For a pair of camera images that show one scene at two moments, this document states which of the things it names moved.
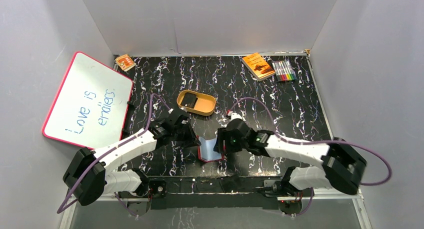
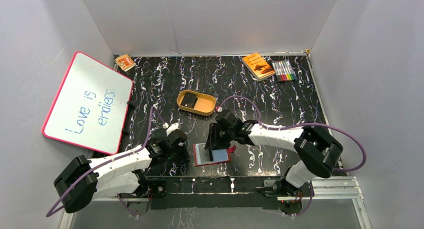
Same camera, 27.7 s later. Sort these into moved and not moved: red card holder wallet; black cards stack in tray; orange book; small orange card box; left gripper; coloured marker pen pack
Moved: left gripper; red card holder wallet
Not moved: coloured marker pen pack; orange book; small orange card box; black cards stack in tray
